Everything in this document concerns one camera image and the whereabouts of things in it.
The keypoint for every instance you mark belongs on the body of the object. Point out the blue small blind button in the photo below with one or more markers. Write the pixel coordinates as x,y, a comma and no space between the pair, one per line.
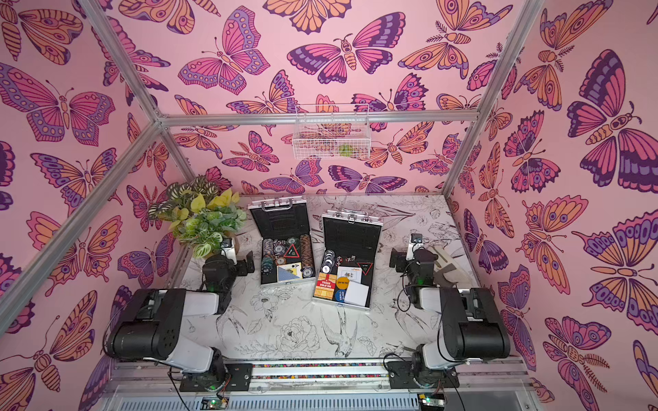
339,295

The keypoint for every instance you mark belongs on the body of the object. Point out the green all in triangle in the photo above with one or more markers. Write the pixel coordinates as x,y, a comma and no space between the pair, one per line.
292,252

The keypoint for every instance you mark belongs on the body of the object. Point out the blue yellow card deck box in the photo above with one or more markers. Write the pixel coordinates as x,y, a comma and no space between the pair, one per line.
289,272

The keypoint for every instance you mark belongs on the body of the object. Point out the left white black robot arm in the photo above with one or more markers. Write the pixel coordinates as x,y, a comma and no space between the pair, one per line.
150,327

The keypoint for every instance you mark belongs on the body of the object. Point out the aluminium poker case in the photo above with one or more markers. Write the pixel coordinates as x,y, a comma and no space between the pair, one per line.
284,220
354,237

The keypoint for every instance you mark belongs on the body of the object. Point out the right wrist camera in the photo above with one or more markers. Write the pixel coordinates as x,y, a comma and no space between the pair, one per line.
415,243

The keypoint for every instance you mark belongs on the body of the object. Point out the white wire basket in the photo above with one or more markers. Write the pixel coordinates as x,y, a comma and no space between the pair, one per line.
332,131

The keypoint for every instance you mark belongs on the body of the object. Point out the red Texas Holdem card box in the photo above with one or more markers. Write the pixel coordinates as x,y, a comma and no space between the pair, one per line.
325,286

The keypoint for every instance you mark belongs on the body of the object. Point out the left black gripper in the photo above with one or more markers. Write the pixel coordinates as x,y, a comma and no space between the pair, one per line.
241,265

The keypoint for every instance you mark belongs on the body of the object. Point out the black 100 chip stack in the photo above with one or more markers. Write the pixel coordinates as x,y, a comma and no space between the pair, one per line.
268,263

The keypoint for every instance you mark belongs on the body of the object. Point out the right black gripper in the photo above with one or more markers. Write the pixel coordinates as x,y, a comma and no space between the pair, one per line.
397,259

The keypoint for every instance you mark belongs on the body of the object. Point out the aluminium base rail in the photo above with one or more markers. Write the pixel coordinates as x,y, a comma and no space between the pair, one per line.
353,384

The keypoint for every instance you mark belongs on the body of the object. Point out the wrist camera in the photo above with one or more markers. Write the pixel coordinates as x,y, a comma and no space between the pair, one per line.
415,243
228,249

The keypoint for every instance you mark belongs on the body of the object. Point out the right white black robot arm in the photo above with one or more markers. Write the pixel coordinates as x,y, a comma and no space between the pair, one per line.
469,325

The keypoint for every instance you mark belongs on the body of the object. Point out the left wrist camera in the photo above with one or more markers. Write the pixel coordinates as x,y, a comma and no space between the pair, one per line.
228,249

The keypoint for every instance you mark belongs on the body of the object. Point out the yellow big blind button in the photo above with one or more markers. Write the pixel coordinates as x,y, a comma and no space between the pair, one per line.
343,282

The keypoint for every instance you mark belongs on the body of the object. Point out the orange black chip stack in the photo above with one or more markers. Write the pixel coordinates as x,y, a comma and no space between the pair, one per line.
307,256

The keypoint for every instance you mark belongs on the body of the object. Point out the green potted plant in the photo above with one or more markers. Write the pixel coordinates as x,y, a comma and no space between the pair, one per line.
201,214

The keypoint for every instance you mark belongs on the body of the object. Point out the white card box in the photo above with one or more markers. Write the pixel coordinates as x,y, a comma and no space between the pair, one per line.
356,295

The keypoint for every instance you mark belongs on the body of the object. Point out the joker playing card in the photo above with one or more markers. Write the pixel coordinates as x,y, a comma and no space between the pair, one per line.
353,273

